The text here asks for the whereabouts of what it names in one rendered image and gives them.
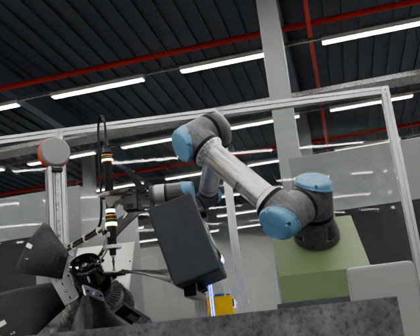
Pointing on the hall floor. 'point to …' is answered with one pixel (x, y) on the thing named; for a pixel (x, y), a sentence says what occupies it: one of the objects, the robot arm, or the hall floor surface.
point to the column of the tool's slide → (55, 209)
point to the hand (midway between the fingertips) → (102, 195)
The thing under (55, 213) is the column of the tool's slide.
